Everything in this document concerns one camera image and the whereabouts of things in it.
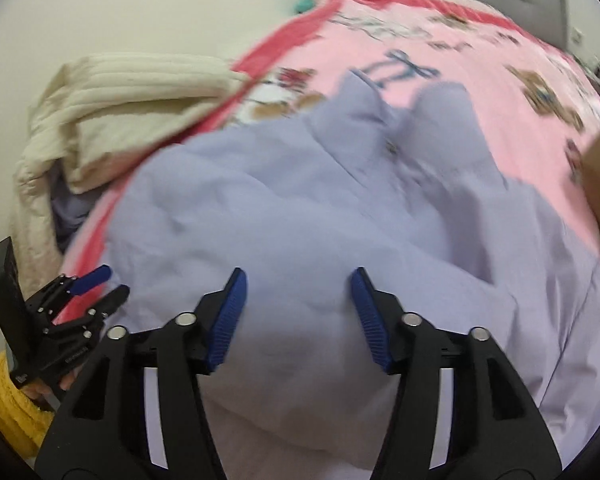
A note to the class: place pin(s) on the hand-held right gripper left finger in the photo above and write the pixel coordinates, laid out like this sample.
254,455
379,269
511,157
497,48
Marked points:
227,320

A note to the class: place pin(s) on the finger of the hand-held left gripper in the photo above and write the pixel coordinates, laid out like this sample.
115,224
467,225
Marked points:
94,276
114,297

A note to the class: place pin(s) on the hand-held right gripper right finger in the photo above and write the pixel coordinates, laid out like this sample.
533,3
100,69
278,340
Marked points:
370,320

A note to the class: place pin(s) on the lavender garment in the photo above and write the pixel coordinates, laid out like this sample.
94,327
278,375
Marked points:
280,210

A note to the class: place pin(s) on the person's left forearm yellow sleeve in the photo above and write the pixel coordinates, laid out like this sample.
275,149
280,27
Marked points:
5,400

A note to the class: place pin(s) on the person's left hand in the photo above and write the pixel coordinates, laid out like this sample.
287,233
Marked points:
36,391

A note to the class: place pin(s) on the blue-grey cloth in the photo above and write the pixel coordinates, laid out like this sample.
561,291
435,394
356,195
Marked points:
67,215

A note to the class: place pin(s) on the cream ribbed knit blanket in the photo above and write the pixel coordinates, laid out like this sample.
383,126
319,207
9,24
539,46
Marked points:
130,95

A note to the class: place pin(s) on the pink printed bear blanket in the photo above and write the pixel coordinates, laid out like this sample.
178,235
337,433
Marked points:
480,110

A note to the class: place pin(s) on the teal object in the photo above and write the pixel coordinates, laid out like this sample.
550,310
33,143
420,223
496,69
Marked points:
302,4

